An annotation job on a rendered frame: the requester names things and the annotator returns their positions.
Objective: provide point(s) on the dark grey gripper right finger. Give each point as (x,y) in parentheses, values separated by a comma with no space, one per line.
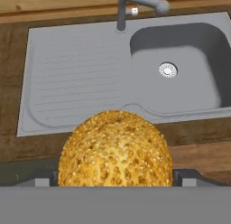
(187,177)

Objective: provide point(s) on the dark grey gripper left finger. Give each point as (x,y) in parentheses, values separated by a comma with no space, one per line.
(45,177)

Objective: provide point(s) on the golden seeded bread roll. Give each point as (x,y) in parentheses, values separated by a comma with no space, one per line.
(115,149)

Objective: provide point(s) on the grey sink with drainer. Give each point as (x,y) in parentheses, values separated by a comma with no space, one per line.
(90,74)

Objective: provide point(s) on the grey sink tap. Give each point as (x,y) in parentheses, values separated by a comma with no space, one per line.
(135,7)

